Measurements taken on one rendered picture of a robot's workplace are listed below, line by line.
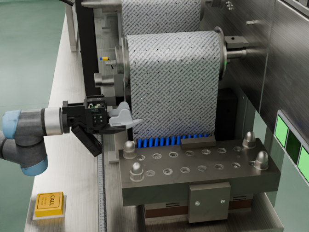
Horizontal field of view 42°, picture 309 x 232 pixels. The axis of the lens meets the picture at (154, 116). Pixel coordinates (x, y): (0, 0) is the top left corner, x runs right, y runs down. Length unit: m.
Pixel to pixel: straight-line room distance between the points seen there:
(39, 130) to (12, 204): 1.54
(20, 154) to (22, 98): 2.57
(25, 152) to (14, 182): 1.62
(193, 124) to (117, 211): 0.32
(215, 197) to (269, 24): 0.43
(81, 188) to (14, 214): 1.35
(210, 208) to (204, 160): 0.12
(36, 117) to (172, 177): 0.38
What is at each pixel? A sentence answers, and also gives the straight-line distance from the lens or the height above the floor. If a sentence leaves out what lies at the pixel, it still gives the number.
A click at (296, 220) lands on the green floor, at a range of 2.46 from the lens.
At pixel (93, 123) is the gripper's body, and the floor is 1.11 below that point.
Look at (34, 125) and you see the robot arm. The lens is 1.08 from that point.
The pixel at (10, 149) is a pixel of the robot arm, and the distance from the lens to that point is 1.17.
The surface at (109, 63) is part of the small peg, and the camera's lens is 1.06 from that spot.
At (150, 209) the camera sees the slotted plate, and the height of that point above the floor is 0.94.
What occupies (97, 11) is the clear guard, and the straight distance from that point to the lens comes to 2.06.
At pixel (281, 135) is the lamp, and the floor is 1.18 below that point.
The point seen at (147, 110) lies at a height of 1.13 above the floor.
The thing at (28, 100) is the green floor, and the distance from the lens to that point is 3.66.
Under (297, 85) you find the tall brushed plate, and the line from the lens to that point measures 0.86.
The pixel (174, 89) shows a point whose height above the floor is 1.18.
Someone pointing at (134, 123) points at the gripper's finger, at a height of 1.10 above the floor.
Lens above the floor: 1.68
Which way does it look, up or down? 31 degrees down
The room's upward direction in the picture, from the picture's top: 1 degrees counter-clockwise
